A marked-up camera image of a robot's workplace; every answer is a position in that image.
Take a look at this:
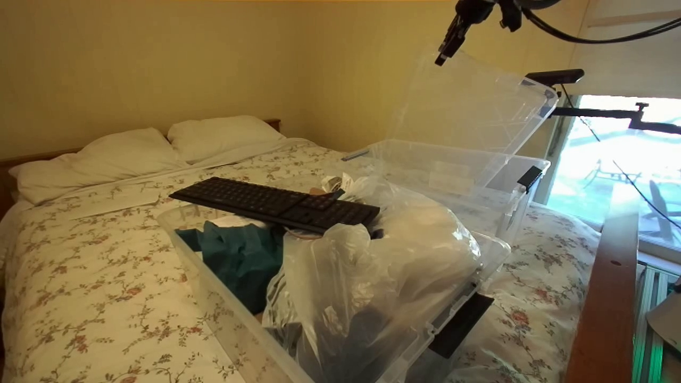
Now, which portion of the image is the clear crate lid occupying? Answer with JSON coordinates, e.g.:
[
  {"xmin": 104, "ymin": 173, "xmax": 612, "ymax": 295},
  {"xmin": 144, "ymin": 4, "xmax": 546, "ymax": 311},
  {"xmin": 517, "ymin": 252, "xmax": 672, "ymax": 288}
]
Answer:
[{"xmin": 385, "ymin": 51, "xmax": 559, "ymax": 187}]

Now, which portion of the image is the black crate latch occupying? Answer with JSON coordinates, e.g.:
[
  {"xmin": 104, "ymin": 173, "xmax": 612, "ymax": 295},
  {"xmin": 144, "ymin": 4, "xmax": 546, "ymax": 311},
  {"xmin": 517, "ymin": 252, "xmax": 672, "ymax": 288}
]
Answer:
[
  {"xmin": 517, "ymin": 165, "xmax": 544, "ymax": 194},
  {"xmin": 428, "ymin": 292, "xmax": 495, "ymax": 360}
]

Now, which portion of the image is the clear storage crate with lid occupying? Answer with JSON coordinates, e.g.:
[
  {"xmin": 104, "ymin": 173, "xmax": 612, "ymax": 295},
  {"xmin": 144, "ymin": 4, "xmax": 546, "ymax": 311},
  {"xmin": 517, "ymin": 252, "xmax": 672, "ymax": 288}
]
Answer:
[{"xmin": 340, "ymin": 51, "xmax": 559, "ymax": 248}]

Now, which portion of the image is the clear storage crate full of things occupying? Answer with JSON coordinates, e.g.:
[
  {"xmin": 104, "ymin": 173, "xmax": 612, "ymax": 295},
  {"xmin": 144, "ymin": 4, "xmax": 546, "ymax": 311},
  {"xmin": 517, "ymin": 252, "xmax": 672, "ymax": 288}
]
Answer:
[{"xmin": 156, "ymin": 201, "xmax": 512, "ymax": 383}]

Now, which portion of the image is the white roller blind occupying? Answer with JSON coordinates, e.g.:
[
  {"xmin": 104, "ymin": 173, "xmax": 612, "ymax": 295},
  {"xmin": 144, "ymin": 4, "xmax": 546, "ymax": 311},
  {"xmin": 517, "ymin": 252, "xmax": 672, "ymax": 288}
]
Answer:
[{"xmin": 568, "ymin": 0, "xmax": 681, "ymax": 99}]

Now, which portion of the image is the window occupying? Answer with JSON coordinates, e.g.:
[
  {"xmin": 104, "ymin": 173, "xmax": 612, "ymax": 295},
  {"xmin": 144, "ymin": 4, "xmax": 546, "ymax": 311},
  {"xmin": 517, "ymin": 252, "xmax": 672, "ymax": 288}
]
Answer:
[{"xmin": 547, "ymin": 95, "xmax": 681, "ymax": 252}]

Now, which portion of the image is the translucent plastic bag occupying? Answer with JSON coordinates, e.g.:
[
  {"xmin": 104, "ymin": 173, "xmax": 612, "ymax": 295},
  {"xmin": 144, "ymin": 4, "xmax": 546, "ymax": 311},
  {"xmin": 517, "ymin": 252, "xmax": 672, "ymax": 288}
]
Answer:
[{"xmin": 263, "ymin": 176, "xmax": 483, "ymax": 383}]

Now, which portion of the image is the black keyboard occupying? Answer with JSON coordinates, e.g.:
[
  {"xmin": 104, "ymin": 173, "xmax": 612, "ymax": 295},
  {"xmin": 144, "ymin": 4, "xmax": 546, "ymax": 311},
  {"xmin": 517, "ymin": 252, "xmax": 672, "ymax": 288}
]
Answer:
[{"xmin": 169, "ymin": 177, "xmax": 381, "ymax": 235}]

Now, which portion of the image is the white pillow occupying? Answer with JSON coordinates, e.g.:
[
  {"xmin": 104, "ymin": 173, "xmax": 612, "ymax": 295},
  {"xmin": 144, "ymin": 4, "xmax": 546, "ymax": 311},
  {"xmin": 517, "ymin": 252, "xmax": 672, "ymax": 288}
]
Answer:
[
  {"xmin": 167, "ymin": 115, "xmax": 286, "ymax": 165},
  {"xmin": 8, "ymin": 127, "xmax": 190, "ymax": 206}
]

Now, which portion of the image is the wooden footboard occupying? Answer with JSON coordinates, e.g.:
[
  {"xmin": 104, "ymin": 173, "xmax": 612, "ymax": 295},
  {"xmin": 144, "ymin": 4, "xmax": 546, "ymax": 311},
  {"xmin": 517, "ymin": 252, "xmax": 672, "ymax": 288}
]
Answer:
[{"xmin": 563, "ymin": 183, "xmax": 640, "ymax": 383}]

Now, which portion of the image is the teal cloth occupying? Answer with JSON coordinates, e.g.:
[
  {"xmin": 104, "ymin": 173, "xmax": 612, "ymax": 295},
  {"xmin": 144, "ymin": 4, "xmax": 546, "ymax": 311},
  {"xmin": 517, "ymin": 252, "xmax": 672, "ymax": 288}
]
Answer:
[{"xmin": 175, "ymin": 220, "xmax": 286, "ymax": 315}]

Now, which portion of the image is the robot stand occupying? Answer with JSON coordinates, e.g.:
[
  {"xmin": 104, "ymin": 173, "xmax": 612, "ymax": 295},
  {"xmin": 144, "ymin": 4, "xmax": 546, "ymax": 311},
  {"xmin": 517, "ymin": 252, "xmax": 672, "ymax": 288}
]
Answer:
[{"xmin": 632, "ymin": 263, "xmax": 681, "ymax": 383}]

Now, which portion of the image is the bed with floral cover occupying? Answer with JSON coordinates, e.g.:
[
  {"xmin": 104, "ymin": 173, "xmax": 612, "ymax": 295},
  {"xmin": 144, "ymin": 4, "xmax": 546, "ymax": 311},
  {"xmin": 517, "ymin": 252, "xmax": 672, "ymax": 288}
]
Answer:
[{"xmin": 0, "ymin": 137, "xmax": 602, "ymax": 383}]

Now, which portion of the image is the camera on mount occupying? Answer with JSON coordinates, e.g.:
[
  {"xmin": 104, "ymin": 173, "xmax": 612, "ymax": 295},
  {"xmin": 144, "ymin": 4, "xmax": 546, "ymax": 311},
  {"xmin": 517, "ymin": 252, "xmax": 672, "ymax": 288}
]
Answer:
[{"xmin": 525, "ymin": 69, "xmax": 681, "ymax": 135}]

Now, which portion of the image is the black cable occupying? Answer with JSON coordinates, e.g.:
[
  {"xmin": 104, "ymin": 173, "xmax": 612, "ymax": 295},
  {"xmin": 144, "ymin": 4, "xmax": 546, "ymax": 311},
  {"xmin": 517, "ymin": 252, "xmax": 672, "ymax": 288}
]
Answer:
[{"xmin": 561, "ymin": 84, "xmax": 681, "ymax": 230}]

